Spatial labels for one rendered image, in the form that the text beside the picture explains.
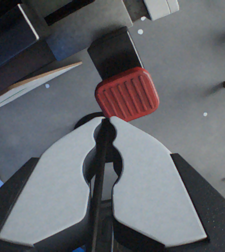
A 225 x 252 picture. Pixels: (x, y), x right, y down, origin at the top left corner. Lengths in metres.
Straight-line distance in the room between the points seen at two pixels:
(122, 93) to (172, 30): 0.80
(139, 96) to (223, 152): 1.27
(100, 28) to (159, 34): 0.68
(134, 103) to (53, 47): 0.18
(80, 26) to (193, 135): 1.07
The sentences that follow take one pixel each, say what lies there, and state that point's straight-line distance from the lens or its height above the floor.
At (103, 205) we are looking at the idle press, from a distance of 1.71.
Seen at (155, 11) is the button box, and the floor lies 0.63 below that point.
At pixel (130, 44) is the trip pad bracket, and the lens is 0.27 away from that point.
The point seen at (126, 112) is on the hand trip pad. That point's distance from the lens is 0.24.
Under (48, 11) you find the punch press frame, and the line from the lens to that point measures 0.34.
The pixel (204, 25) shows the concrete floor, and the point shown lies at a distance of 1.05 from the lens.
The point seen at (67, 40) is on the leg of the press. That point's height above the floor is 0.64.
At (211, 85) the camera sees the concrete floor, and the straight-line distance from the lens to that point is 1.15.
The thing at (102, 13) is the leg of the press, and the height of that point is 0.64.
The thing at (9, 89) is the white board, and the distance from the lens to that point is 0.49.
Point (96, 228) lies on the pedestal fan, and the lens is 0.83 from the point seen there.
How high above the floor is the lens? 0.97
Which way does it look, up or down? 56 degrees down
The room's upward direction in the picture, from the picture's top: 175 degrees counter-clockwise
